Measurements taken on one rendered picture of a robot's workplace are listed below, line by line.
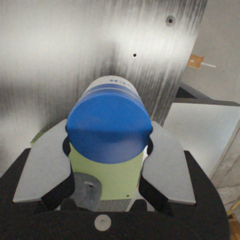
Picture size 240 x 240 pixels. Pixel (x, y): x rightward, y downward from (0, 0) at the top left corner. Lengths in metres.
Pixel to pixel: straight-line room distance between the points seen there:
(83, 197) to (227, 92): 1.46
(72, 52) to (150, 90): 0.17
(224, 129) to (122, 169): 0.31
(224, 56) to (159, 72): 1.17
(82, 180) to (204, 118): 0.35
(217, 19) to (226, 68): 0.41
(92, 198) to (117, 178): 0.09
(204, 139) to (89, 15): 0.40
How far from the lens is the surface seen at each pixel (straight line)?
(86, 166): 0.38
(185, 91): 0.55
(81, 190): 0.38
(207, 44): 1.33
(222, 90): 1.51
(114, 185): 0.45
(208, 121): 0.40
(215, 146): 0.47
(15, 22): 0.34
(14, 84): 0.37
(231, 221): 4.11
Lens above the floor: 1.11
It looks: 61 degrees down
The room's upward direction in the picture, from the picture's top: 176 degrees clockwise
